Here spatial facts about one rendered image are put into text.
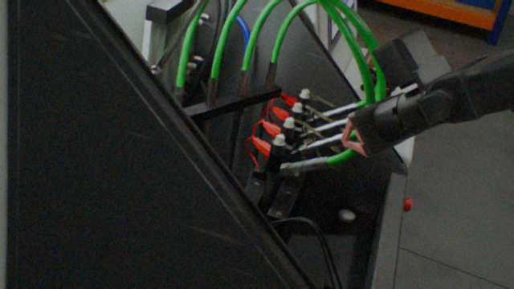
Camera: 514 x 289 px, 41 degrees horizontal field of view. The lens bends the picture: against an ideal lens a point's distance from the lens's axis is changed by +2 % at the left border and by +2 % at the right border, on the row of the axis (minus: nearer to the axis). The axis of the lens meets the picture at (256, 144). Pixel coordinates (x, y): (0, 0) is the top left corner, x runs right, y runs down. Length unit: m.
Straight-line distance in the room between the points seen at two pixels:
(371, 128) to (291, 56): 0.57
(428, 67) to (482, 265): 2.33
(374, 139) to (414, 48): 0.15
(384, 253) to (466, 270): 1.83
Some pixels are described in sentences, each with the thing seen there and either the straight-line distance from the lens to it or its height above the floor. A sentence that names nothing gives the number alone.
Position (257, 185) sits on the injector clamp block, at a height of 0.98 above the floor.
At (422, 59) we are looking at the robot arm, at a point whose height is 1.39.
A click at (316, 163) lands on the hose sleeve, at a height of 1.15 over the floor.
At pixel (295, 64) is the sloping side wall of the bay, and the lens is 1.49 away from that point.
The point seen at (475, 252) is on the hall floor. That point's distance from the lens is 3.22.
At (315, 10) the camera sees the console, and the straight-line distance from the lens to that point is 1.49.
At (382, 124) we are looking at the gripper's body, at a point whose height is 1.28.
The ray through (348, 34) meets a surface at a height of 1.36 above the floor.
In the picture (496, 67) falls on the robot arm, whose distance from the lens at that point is 0.78.
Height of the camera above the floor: 1.65
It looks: 27 degrees down
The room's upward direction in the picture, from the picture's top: 11 degrees clockwise
